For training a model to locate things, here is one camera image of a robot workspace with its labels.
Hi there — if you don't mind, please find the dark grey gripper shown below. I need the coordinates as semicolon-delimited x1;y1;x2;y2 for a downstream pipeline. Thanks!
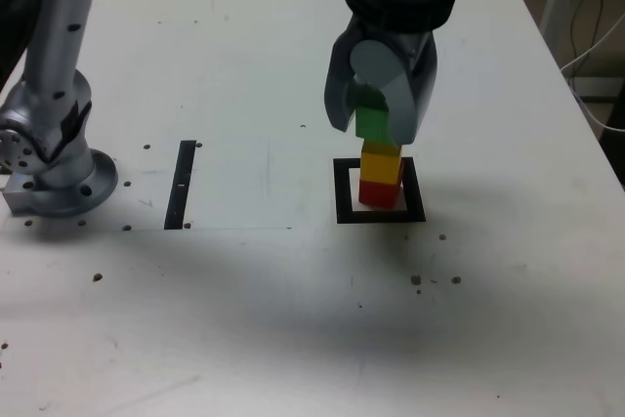
323;19;438;147

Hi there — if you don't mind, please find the green cube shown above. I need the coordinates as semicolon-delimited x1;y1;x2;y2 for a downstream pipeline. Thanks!
354;85;397;148

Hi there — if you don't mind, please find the yellow cube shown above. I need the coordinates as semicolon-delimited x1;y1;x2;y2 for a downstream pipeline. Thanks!
359;138;404;187

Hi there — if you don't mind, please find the red cube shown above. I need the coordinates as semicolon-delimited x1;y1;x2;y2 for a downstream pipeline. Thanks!
358;180;402;208

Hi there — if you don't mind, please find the black tape square outline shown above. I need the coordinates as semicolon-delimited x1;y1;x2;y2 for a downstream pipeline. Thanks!
332;156;426;226

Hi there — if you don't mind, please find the black tape strip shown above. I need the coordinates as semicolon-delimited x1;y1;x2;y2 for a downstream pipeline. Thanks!
163;140;197;231

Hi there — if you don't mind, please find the white cable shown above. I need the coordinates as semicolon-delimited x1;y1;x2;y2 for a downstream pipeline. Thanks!
560;14;625;134

